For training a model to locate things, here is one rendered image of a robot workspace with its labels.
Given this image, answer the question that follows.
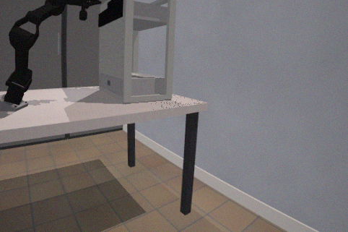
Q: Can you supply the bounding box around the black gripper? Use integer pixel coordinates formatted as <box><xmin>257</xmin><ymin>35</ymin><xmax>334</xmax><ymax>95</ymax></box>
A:
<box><xmin>69</xmin><ymin>0</ymin><xmax>101</xmax><ymax>21</ymax></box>

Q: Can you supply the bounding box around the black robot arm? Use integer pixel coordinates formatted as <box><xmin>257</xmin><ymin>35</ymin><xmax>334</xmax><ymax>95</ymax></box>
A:
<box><xmin>4</xmin><ymin>0</ymin><xmax>69</xmax><ymax>105</ymax></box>

